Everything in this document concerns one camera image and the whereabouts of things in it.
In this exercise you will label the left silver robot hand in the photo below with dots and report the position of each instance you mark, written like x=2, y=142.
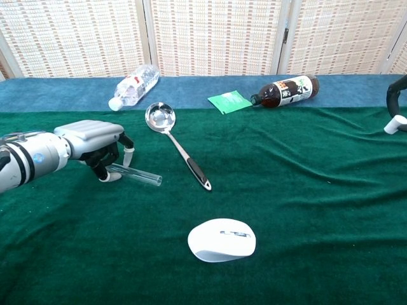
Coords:
x=92, y=135

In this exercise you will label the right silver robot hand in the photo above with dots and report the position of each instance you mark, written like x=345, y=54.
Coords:
x=390, y=98

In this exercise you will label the small white cap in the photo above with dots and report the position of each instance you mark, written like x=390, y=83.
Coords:
x=394, y=124

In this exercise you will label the clear glass test tube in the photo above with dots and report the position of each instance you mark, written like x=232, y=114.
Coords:
x=143, y=176

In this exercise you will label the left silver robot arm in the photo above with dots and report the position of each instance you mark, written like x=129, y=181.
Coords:
x=31, y=159

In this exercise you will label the clear plastic water bottle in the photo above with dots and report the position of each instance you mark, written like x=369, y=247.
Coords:
x=133, y=87

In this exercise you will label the green velvet cloth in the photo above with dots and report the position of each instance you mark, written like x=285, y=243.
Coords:
x=95, y=238

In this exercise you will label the dark tea bottle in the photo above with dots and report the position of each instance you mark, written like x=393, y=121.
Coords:
x=286, y=92

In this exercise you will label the blue table cloth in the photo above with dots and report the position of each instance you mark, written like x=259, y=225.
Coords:
x=190, y=90

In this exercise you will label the green foil packet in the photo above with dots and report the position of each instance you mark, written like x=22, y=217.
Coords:
x=229, y=101

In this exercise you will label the woven bamboo folding screen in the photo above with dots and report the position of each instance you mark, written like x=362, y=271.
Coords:
x=216, y=35

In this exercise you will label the white computer mouse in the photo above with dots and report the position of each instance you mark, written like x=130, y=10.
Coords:
x=219, y=243

